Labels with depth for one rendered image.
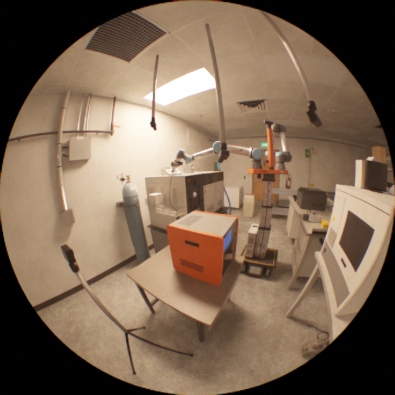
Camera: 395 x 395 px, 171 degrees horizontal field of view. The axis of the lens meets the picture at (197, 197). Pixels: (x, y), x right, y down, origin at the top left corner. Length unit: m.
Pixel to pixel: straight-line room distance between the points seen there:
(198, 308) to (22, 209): 2.08
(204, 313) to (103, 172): 1.99
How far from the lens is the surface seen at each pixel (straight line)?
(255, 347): 1.60
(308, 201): 2.27
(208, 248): 0.83
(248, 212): 4.12
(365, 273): 0.70
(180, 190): 1.43
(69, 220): 1.87
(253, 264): 1.93
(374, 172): 1.09
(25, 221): 2.07
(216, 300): 0.95
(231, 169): 5.29
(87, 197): 2.00
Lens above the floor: 1.51
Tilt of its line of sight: 13 degrees down
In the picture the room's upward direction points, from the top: 3 degrees counter-clockwise
